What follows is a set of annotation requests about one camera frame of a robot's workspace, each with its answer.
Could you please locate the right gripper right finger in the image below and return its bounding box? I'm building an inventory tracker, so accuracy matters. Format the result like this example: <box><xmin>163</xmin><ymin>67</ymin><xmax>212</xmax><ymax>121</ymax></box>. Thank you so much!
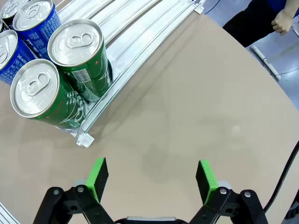
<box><xmin>188</xmin><ymin>160</ymin><xmax>269</xmax><ymax>224</ymax></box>

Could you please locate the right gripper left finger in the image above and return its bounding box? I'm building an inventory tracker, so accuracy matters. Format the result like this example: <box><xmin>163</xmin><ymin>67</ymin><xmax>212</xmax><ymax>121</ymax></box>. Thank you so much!
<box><xmin>32</xmin><ymin>157</ymin><xmax>115</xmax><ymax>224</ymax></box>

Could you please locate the person's left forearm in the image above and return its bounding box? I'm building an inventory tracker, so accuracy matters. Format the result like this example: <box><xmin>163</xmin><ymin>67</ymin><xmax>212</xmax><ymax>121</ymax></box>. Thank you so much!
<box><xmin>284</xmin><ymin>0</ymin><xmax>299</xmax><ymax>16</ymax></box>

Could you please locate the blue beverage can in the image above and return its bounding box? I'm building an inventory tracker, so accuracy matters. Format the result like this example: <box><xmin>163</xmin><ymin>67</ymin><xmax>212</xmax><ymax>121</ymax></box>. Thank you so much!
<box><xmin>13</xmin><ymin>0</ymin><xmax>63</xmax><ymax>63</ymax></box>
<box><xmin>0</xmin><ymin>29</ymin><xmax>39</xmax><ymax>86</ymax></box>

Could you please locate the person's left hand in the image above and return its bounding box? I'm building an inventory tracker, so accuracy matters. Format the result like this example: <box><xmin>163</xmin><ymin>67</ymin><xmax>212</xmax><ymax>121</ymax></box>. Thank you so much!
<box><xmin>271</xmin><ymin>9</ymin><xmax>295</xmax><ymax>36</ymax></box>

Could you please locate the green Chilsung cider can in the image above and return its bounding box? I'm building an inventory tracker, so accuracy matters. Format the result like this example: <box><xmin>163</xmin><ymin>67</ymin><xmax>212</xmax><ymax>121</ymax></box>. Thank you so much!
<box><xmin>10</xmin><ymin>58</ymin><xmax>91</xmax><ymax>132</ymax></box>
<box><xmin>47</xmin><ymin>19</ymin><xmax>114</xmax><ymax>104</ymax></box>

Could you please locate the person in blue Warriors shirt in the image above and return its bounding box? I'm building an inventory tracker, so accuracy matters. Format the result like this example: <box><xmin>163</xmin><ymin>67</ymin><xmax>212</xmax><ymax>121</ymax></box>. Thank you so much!
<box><xmin>223</xmin><ymin>0</ymin><xmax>289</xmax><ymax>48</ymax></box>

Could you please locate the black Pepsi can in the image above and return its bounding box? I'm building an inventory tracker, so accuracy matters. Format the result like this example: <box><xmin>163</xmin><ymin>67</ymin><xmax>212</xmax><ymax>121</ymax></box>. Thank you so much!
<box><xmin>0</xmin><ymin>0</ymin><xmax>31</xmax><ymax>30</ymax></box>

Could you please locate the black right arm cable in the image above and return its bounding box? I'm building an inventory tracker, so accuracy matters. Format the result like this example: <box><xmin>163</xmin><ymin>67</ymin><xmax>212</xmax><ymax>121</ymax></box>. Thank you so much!
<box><xmin>263</xmin><ymin>140</ymin><xmax>299</xmax><ymax>213</ymax></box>

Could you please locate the grey ribbed aluminium rail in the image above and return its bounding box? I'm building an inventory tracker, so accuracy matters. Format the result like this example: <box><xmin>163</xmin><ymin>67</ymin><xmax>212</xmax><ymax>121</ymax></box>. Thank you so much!
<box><xmin>0</xmin><ymin>202</ymin><xmax>21</xmax><ymax>224</ymax></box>

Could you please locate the thin black floor cable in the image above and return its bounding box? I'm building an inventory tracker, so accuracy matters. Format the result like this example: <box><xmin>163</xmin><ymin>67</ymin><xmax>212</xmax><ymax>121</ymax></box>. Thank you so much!
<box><xmin>278</xmin><ymin>69</ymin><xmax>299</xmax><ymax>76</ymax></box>
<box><xmin>203</xmin><ymin>0</ymin><xmax>222</xmax><ymax>15</ymax></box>

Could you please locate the white wire can dispenser rack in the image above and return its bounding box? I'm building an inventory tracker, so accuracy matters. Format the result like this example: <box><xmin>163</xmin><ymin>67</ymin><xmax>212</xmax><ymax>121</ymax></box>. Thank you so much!
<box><xmin>53</xmin><ymin>0</ymin><xmax>206</xmax><ymax>147</ymax></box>

